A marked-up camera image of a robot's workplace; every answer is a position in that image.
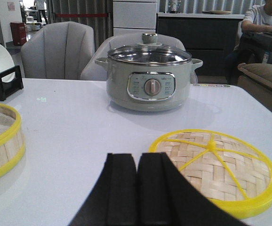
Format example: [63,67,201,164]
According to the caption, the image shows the glass pot lid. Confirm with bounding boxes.
[107,42,192,65]

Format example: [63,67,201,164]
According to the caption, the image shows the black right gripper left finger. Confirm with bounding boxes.
[69,153,136,226]

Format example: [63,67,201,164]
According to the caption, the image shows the woven bamboo steamer lid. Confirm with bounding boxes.
[149,129,272,219]

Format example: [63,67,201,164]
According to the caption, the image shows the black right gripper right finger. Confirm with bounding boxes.
[137,153,244,226]

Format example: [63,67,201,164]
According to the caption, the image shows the dark sideboard cabinet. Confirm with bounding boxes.
[157,13,243,76]

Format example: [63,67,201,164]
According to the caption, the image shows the beige sofa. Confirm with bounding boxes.
[237,63,272,112]

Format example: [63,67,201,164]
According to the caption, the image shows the black bowl rack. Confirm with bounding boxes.
[0,65,24,101]

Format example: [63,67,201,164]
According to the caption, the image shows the red box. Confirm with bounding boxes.
[10,22,27,46]

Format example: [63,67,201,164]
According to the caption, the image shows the grey upholstered chair left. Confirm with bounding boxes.
[21,21,95,80]

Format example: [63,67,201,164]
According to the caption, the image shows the bamboo steamer tier yellow rims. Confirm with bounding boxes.
[0,104,25,177]

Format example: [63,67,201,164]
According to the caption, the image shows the grey-green electric cooking pot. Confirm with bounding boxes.
[95,57,203,112]

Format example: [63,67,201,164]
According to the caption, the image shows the grey upholstered chair right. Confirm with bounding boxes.
[80,32,198,82]

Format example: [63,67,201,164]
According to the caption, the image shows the grey upholstered chair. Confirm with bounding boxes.
[21,21,95,80]
[80,32,198,82]

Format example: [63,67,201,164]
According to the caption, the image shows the seated person white shirt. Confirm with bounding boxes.
[224,0,272,84]

